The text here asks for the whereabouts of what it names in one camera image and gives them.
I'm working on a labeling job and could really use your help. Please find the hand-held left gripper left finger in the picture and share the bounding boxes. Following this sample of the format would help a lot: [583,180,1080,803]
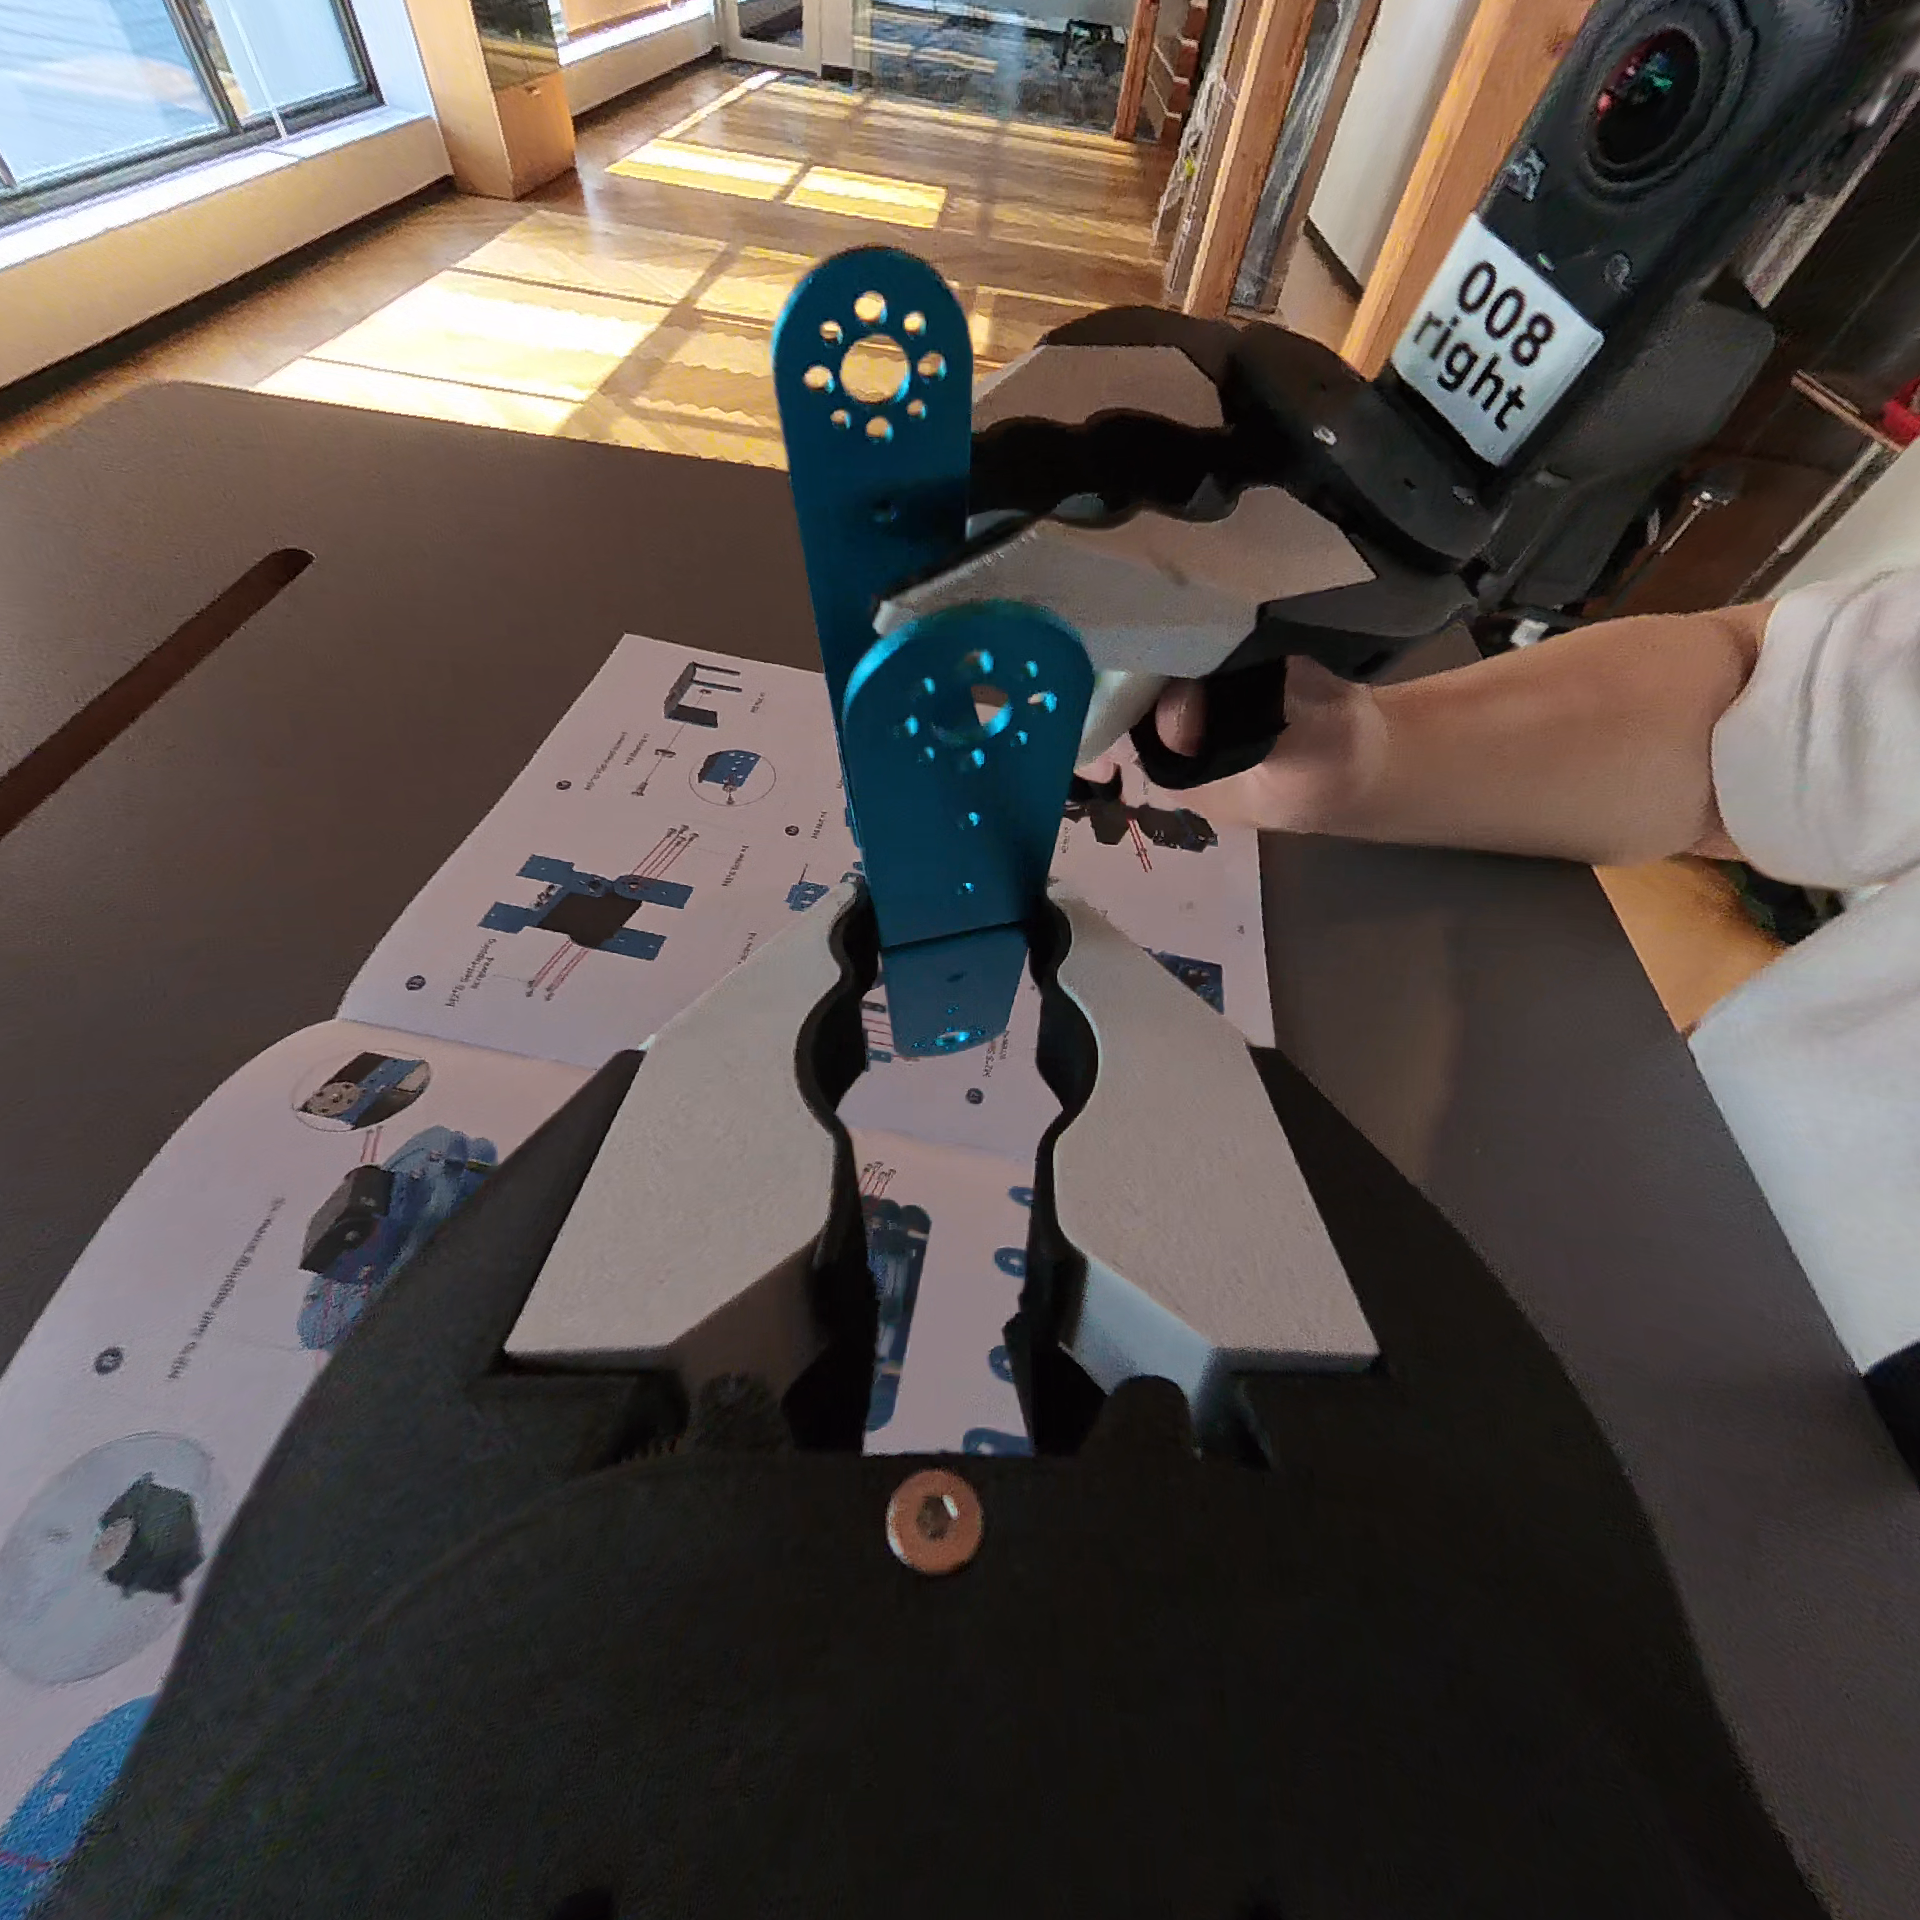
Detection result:
[507,895,889,1375]

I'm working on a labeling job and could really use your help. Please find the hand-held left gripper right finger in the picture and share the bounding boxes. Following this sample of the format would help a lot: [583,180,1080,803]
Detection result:
[1032,895,1385,1415]

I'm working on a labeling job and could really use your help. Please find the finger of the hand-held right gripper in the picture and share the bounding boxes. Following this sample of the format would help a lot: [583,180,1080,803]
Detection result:
[969,306,1250,531]
[873,487,1376,771]

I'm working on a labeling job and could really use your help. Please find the blue metal U-shaped bracket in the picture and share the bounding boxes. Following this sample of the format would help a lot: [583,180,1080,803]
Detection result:
[776,247,1097,1060]

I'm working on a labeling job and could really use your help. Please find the person's right forearm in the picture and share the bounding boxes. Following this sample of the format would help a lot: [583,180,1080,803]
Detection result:
[1382,570,1920,903]

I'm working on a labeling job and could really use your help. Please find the dark desk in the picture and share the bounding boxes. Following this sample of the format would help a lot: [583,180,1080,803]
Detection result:
[0,381,1920,1920]

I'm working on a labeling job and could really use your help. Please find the person's right hand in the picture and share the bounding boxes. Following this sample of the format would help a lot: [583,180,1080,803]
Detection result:
[1076,663,1409,846]

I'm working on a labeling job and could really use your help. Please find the printed assembly instruction sheet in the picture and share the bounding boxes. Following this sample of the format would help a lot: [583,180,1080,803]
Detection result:
[0,634,1281,1863]

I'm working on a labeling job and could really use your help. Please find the person's white top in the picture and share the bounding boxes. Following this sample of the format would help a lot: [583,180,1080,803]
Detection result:
[1688,942,1920,1375]

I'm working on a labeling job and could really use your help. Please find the wooden pillar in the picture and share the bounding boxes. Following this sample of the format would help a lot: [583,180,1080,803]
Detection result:
[406,0,580,201]

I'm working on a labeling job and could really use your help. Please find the large window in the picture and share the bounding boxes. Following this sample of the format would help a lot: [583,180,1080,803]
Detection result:
[0,0,380,227]

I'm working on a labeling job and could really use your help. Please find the wooden door frame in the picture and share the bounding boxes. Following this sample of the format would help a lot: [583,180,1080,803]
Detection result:
[1169,0,1361,321]

